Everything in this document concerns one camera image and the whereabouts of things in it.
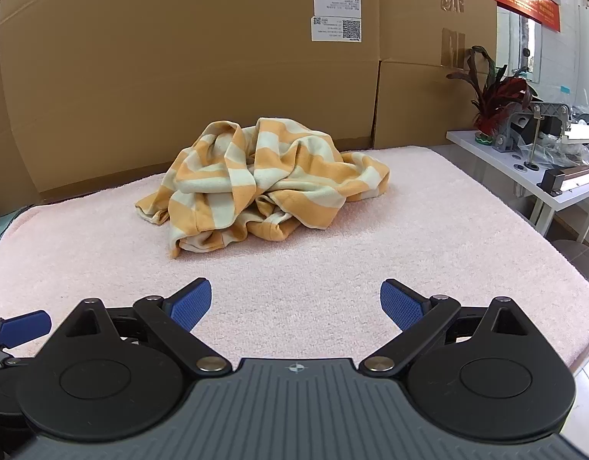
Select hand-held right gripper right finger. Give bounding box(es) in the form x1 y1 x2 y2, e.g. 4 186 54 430
359 279 537 378

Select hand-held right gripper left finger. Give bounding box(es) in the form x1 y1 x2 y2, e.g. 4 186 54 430
52 278 233 377

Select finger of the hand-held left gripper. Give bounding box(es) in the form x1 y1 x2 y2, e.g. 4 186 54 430
0 310 52 348

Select orange white striped shirt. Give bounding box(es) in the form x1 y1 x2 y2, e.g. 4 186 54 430
134 117 391 260

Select pink towel blanket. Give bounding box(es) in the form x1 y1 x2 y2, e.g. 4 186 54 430
0 146 589 370

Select white side table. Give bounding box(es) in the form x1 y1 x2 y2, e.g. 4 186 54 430
445 129 589 243

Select wide cardboard box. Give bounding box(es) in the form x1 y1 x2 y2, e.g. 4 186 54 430
0 0 40 217

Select small cardboard box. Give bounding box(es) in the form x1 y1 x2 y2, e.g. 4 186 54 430
373 60 499 150

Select grey metal machine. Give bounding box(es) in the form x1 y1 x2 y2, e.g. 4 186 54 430
496 102 574 172

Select black metal bar tool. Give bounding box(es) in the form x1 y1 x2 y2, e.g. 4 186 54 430
536 163 589 197

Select clear plastic bag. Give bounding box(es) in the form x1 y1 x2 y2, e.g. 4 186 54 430
539 131 589 169

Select red leaf potted plant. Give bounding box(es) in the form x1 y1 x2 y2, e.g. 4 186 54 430
447 45 545 145

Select large cardboard box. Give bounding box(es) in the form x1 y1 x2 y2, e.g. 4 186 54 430
0 0 382 202

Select white label with square code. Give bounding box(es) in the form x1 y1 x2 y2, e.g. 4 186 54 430
311 16 362 42

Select cardboard box with tape strips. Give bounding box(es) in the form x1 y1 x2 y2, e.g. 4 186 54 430
377 0 499 65

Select white text shipping label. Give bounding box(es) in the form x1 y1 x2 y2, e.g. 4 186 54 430
314 0 361 18

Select small wall window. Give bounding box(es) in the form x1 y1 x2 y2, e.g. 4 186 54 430
496 7 543 83

